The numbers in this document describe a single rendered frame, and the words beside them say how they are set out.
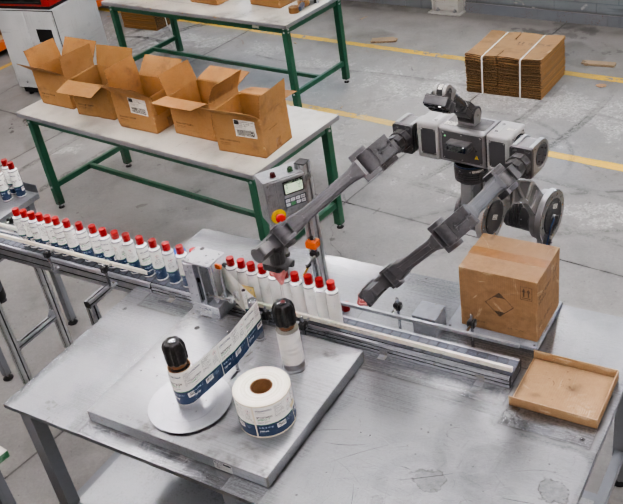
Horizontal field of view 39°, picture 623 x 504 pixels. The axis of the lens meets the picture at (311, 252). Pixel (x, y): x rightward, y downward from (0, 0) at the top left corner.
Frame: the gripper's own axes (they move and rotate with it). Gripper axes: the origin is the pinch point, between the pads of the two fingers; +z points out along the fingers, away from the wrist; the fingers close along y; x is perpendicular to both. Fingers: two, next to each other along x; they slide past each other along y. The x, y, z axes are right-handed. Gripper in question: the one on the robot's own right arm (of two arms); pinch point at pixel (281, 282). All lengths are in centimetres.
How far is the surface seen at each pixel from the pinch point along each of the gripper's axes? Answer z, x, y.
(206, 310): 28, 5, -44
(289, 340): 15.9, -11.7, 7.6
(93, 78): 20, 188, -269
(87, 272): 34, 17, -123
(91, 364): 37, -32, -78
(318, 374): 31.5, -9.0, 15.8
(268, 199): -22.1, 18.4, -13.3
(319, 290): 14.5, 17.3, 3.8
